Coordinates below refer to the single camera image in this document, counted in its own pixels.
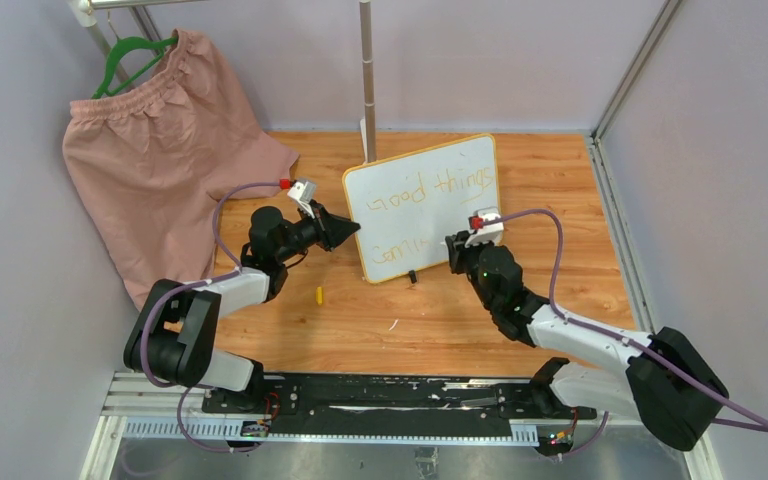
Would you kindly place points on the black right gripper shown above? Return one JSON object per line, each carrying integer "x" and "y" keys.
{"x": 459, "y": 251}

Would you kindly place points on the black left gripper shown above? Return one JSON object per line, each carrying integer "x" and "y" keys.
{"x": 331, "y": 231}

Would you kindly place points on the pink cloth shorts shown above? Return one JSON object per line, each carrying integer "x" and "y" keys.
{"x": 151, "y": 164}

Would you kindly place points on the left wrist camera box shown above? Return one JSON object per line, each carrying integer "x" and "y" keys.
{"x": 301, "y": 192}

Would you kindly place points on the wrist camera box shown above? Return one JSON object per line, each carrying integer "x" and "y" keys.
{"x": 484, "y": 227}
{"x": 301, "y": 192}

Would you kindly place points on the yellow framed whiteboard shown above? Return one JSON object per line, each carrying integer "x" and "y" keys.
{"x": 406, "y": 205}

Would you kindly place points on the aluminium frame post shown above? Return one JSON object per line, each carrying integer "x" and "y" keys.
{"x": 644, "y": 52}

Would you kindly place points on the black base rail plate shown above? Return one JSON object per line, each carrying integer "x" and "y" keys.
{"x": 397, "y": 407}

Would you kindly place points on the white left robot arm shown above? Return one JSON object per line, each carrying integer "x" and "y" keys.
{"x": 173, "y": 339}

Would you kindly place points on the metal stand pole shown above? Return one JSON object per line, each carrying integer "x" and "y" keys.
{"x": 368, "y": 121}

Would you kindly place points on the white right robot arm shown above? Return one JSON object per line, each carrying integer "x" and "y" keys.
{"x": 659, "y": 379}

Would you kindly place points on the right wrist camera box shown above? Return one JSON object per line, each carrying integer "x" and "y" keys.
{"x": 484, "y": 227}

